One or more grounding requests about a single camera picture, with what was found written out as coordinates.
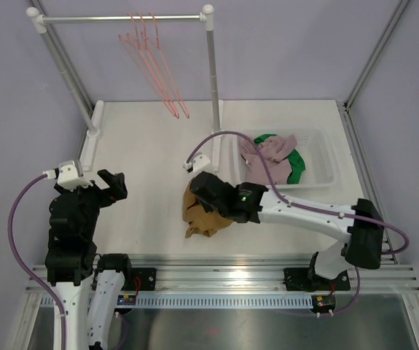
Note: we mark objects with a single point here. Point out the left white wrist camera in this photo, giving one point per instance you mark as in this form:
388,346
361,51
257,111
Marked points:
69,176

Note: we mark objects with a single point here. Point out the pink hanger of green top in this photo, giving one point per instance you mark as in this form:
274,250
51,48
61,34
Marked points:
165,75

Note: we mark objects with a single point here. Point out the green tank top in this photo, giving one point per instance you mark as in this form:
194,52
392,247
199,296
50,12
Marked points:
296,164

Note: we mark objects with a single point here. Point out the aluminium frame post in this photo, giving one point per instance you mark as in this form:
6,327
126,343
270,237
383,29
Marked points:
67,71
377,51

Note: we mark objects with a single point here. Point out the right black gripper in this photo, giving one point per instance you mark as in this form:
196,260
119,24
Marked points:
208,207

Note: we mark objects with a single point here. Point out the aluminium frame post right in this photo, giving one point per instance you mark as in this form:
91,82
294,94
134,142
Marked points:
377,51

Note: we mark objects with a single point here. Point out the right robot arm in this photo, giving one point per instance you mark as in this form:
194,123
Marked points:
356,229

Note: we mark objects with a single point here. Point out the brown tank top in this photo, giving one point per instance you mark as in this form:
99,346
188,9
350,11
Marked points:
199,222

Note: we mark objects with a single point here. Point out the pink hanger of brown top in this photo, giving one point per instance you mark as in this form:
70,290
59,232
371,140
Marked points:
135,44

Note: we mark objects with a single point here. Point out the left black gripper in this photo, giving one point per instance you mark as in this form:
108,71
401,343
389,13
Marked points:
116,189

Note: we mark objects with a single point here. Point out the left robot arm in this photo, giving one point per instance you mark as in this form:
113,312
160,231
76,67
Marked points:
86,286

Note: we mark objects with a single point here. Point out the pink hanger of mauve top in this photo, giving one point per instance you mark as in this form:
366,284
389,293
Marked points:
154,66

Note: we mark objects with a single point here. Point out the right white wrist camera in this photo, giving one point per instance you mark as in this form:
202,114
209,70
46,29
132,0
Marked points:
198,164

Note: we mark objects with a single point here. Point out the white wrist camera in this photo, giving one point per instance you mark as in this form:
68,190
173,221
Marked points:
198,164
69,176

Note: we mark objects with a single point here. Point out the mauve tank top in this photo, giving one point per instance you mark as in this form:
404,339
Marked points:
255,171

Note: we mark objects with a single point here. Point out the aluminium frame post left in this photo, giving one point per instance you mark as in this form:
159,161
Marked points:
67,71

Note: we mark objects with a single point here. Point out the white slotted cable duct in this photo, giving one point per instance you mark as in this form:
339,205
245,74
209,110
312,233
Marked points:
195,301

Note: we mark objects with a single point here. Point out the white plastic basket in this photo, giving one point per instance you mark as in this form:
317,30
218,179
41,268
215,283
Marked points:
314,148

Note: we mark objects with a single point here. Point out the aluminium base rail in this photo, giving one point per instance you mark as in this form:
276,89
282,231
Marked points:
260,274

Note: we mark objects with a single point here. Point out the white metal clothes rack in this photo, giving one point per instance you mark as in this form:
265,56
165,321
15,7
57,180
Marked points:
93,124

